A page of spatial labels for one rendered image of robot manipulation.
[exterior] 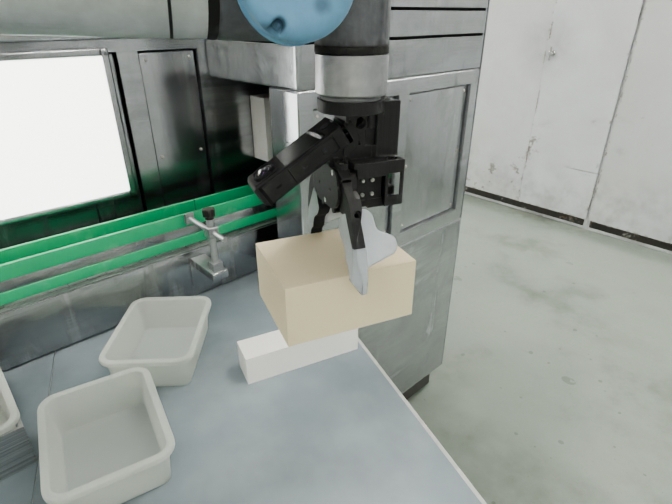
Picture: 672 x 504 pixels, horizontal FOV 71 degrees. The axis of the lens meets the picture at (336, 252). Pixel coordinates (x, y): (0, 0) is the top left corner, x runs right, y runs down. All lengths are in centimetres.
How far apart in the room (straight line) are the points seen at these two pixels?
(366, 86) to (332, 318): 25
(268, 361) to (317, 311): 42
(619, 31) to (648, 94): 42
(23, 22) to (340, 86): 27
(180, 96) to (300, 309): 91
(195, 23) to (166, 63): 99
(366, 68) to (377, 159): 10
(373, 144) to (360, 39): 11
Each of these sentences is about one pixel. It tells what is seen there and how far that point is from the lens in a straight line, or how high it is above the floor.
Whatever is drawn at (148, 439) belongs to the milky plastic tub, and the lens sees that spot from 90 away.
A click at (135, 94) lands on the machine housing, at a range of 128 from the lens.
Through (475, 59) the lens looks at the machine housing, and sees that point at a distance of 154.
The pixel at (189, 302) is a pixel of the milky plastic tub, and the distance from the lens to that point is 110.
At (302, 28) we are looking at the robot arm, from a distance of 31.
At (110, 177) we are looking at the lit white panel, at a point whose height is 104.
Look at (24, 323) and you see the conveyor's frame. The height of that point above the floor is 84.
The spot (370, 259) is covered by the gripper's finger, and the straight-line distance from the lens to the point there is 51.
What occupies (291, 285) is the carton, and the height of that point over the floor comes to 113.
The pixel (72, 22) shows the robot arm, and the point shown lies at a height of 138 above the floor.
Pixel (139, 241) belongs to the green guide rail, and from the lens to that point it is 114.
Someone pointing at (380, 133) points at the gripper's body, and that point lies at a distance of 52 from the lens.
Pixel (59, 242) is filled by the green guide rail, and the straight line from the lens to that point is 117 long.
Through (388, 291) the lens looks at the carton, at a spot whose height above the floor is 110.
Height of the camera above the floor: 139
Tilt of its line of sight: 27 degrees down
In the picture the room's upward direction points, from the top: straight up
